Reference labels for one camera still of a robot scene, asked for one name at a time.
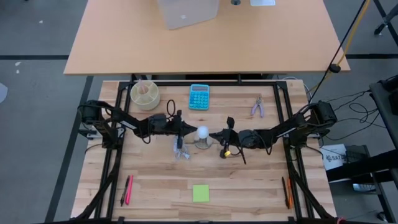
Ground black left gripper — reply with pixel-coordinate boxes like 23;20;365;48
166;110;199;150

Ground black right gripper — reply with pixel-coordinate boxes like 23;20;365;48
210;116;240;159

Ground white lightbulb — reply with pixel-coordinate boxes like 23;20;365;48
197;125;210;140

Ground blue calculator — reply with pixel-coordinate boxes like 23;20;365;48
188;83;211;111

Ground cream round desk organizer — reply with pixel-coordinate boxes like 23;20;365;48
129;80;161;111

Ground green sticky note pad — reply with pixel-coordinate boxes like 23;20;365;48
192;184;210;203

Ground pink pen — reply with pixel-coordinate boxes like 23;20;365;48
125;174;134;205

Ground large light wooden desk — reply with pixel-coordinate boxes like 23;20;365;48
63;0;351;76

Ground black pen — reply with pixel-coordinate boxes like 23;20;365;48
120;175;131;207

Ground orange pen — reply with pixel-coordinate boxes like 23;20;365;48
286;177;294;208

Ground white labelled box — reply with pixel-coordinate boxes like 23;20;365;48
320;143;348;171

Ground white flat device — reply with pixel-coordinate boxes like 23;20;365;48
250;0;277;7

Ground black equipment cart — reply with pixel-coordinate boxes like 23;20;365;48
326;74;398;224

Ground black chair base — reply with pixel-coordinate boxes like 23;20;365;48
374;0;398;35

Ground white power cord with switch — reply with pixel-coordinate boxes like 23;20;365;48
172;136;192;161

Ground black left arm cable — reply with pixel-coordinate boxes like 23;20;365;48
166;99;177;119

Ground black floor cables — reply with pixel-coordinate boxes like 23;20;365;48
310;90;388;141

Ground black hanging cable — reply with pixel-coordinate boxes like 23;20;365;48
309;0;368;103

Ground yellow hanging cable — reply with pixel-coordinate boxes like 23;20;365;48
310;0;371;91

